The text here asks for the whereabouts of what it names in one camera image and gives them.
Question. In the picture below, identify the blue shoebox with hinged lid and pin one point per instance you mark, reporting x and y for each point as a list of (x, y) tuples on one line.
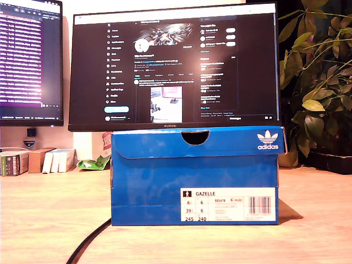
[(192, 176)]

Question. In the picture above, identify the white small box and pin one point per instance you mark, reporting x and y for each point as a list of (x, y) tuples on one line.
[(66, 160), (55, 162), (47, 163)]

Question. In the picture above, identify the brown cardboard box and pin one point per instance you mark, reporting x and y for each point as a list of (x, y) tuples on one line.
[(37, 160)]

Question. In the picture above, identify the green and grey box stack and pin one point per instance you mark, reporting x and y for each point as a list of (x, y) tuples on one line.
[(12, 163)]

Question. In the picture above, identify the black monitor showing dark webpage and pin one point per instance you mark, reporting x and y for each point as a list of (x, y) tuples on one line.
[(176, 63)]

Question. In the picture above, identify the green and white packet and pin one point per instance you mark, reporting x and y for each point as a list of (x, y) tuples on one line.
[(92, 164)]

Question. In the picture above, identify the tan plant pot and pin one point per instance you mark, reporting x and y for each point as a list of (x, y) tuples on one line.
[(290, 159)]

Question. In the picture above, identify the shield shaped badge sticker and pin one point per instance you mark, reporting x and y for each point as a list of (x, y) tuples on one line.
[(29, 143)]

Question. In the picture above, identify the green leafy houseplant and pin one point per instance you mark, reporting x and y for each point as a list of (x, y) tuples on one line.
[(321, 90)]

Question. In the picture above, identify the black plant tray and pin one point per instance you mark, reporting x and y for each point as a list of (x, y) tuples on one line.
[(330, 162)]

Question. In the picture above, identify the black monitor showing purple terminal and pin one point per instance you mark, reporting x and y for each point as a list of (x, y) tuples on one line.
[(27, 55)]

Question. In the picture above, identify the small black monitor mount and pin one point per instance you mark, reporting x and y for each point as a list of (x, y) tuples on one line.
[(31, 132)]

